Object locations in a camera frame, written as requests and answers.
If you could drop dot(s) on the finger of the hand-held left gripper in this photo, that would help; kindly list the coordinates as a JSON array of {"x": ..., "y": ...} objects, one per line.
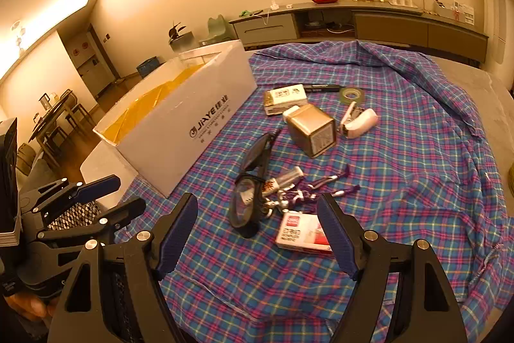
[
  {"x": 100, "y": 183},
  {"x": 128, "y": 208}
]

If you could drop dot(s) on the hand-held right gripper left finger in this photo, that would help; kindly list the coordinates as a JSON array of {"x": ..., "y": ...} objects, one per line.
[{"x": 178, "y": 235}]

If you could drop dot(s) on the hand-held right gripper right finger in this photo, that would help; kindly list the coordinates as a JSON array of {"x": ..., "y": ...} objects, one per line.
[{"x": 335, "y": 238}]

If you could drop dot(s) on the white red staple box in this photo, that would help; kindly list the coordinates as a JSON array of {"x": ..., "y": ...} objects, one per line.
[{"x": 297, "y": 234}]

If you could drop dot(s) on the silver action figure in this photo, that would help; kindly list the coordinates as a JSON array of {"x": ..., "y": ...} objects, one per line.
[{"x": 289, "y": 200}]

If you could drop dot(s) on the black glasses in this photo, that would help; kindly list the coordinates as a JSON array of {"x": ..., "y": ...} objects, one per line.
[{"x": 243, "y": 202}]

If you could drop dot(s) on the small silver tube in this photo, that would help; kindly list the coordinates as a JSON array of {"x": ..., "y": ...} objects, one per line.
[{"x": 287, "y": 179}]

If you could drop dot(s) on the square gold tin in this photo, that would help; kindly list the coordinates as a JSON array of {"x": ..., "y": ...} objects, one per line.
[{"x": 317, "y": 134}]

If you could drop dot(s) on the white stapler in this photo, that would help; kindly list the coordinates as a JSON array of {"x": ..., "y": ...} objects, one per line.
[{"x": 361, "y": 124}]

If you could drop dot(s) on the green tape roll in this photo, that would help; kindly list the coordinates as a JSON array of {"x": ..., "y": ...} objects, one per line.
[{"x": 353, "y": 100}]

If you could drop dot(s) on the white gold card box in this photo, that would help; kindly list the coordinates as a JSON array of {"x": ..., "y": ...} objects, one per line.
[{"x": 287, "y": 96}]

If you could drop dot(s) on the black marker pen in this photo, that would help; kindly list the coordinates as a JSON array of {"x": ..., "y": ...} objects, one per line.
[{"x": 321, "y": 88}]

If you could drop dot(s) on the person's left forearm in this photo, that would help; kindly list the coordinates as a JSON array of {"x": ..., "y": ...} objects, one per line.
[{"x": 123, "y": 307}]

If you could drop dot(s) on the person's left hand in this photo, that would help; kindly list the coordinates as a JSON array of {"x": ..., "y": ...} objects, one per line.
[{"x": 30, "y": 307}]

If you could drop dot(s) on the black white patterned cloth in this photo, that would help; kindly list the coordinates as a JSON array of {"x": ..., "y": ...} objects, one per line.
[{"x": 74, "y": 215}]

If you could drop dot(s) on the dark dining table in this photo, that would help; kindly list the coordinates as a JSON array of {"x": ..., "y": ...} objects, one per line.
[{"x": 52, "y": 122}]

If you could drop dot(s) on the blue plaid cloth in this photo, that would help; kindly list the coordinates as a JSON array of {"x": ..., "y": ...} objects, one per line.
[{"x": 401, "y": 174}]

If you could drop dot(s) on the tall white cabinet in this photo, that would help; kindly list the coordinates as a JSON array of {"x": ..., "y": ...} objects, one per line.
[{"x": 92, "y": 61}]

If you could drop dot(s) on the blue plastic crate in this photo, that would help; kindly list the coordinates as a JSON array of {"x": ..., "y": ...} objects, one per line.
[{"x": 146, "y": 67}]

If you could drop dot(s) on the white pendant lamp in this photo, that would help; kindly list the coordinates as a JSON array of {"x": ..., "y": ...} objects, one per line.
[{"x": 19, "y": 33}]

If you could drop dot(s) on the dark potted plant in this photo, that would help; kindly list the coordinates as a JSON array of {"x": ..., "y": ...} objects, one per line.
[{"x": 176, "y": 30}]

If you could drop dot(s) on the green plastic chair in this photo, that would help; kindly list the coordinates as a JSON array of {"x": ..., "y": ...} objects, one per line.
[{"x": 217, "y": 27}]

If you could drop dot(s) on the grey low cabinet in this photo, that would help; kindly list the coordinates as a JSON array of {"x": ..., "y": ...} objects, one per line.
[{"x": 385, "y": 29}]

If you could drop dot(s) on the small green object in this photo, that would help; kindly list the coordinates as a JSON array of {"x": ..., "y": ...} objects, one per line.
[{"x": 249, "y": 13}]

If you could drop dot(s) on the pale curtain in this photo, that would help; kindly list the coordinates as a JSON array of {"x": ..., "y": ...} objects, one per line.
[{"x": 496, "y": 5}]

